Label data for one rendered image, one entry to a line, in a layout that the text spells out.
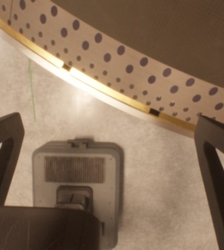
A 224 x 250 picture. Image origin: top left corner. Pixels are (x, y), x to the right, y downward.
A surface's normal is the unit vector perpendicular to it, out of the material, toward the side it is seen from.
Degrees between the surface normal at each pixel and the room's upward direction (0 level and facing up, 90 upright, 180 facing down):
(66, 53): 43
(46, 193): 0
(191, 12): 62
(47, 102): 0
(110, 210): 0
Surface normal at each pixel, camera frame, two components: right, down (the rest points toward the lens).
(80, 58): -0.36, 0.67
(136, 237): -0.01, 0.11
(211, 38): -0.34, 0.87
